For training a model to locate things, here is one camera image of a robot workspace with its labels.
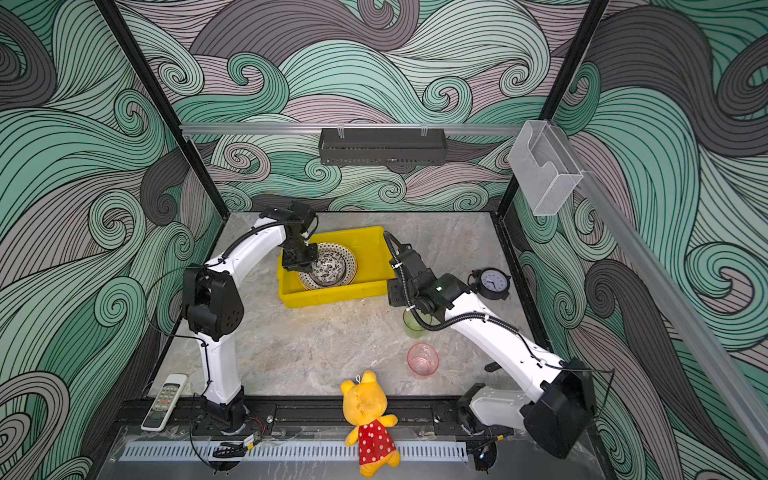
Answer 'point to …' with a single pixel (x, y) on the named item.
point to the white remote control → (165, 402)
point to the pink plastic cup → (423, 360)
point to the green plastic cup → (411, 325)
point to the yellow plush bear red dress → (364, 403)
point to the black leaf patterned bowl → (329, 270)
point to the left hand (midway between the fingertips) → (314, 267)
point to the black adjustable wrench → (492, 367)
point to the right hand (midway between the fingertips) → (399, 287)
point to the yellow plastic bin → (375, 267)
